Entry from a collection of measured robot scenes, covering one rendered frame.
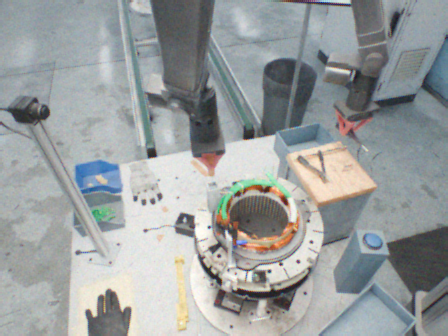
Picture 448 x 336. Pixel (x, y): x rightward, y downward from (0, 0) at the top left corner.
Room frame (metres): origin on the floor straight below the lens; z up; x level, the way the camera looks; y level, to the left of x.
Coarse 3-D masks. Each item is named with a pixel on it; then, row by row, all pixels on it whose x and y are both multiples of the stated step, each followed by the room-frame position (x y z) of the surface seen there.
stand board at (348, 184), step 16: (336, 144) 0.77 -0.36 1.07; (288, 160) 0.71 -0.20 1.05; (336, 160) 0.70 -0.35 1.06; (352, 160) 0.70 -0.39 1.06; (304, 176) 0.63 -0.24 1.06; (336, 176) 0.63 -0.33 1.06; (352, 176) 0.63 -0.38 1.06; (368, 176) 0.63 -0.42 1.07; (320, 192) 0.57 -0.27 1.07; (336, 192) 0.57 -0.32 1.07; (352, 192) 0.57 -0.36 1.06; (368, 192) 0.59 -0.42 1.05
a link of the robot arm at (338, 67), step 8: (336, 56) 0.72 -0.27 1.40; (344, 56) 0.71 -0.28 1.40; (352, 56) 0.71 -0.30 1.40; (368, 56) 0.65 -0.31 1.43; (376, 56) 0.64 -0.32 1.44; (328, 64) 0.71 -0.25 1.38; (336, 64) 0.70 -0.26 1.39; (344, 64) 0.69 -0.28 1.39; (352, 64) 0.68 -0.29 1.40; (360, 64) 0.68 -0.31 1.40; (368, 64) 0.64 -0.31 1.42; (376, 64) 0.64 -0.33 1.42; (328, 72) 0.70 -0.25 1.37; (336, 72) 0.69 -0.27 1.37; (344, 72) 0.69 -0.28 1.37; (368, 72) 0.65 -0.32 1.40; (376, 72) 0.64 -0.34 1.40; (328, 80) 0.70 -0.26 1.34; (336, 80) 0.69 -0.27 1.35; (344, 80) 0.68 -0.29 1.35
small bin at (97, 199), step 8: (96, 192) 0.74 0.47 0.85; (104, 192) 0.75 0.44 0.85; (88, 200) 0.73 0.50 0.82; (96, 200) 0.73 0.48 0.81; (104, 200) 0.74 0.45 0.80; (112, 200) 0.75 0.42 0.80; (120, 200) 0.76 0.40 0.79; (96, 208) 0.72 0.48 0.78; (104, 208) 0.72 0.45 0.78; (120, 208) 0.72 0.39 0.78; (104, 216) 0.68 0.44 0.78; (112, 216) 0.68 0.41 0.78; (120, 216) 0.68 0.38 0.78; (72, 224) 0.60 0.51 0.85; (80, 224) 0.64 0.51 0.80; (104, 224) 0.62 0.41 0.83; (112, 224) 0.63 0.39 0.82; (120, 224) 0.63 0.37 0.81; (80, 232) 0.60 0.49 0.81
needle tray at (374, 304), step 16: (368, 288) 0.30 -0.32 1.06; (352, 304) 0.27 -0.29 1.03; (368, 304) 0.28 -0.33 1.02; (384, 304) 0.28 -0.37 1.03; (400, 304) 0.26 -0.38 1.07; (336, 320) 0.24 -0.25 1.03; (352, 320) 0.24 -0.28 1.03; (368, 320) 0.24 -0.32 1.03; (384, 320) 0.24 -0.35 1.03; (400, 320) 0.24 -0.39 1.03; (416, 320) 0.23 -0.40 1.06
